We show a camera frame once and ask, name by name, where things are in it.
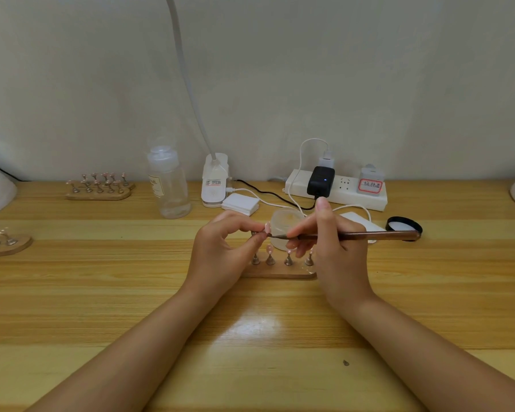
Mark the wooden nail stand base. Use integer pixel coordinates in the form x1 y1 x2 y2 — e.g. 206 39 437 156
240 252 318 280

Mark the white charger cable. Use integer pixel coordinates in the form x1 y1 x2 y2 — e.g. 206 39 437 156
225 138 331 216

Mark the small bottle with red label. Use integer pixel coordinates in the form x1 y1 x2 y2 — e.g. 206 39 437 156
356 164 385 195

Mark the small clear jar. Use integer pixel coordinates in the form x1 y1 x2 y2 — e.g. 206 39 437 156
269 208 306 252

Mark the long wooden stand base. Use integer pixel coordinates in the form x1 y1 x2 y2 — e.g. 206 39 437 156
65 182 136 201

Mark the white power strip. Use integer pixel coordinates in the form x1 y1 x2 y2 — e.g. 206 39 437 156
284 169 389 212

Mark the white clip desk lamp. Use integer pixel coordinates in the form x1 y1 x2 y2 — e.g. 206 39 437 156
163 0 233 209

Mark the thin white cable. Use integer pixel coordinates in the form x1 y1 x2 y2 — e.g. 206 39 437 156
331 204 373 224

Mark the person's right forearm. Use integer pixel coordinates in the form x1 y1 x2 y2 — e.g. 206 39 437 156
335 293 515 412

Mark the person's right hand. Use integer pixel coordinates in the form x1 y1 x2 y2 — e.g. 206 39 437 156
286 197 376 312

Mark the clear plastic pump bottle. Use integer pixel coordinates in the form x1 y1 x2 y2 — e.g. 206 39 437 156
147 145 192 220

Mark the black power adapter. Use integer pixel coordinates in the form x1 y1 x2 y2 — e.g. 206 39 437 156
306 166 336 198

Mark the group of nail tip pegs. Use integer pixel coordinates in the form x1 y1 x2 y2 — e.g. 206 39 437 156
66 172 132 195

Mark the person's left forearm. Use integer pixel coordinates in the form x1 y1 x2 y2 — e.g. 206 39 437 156
26 287 233 412

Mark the brown nail brush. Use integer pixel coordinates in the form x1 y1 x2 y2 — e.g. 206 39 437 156
275 230 421 243

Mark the small white box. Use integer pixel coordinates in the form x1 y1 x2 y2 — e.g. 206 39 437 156
221 192 261 217

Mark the black adapter cable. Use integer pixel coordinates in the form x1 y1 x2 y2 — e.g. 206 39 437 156
233 179 317 211

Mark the black round lid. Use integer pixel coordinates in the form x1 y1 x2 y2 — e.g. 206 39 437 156
385 216 424 242

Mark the person's left hand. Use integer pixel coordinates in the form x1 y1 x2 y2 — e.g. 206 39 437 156
182 209 271 306

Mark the flat white pad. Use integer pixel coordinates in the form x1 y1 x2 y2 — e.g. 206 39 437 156
339 211 387 244

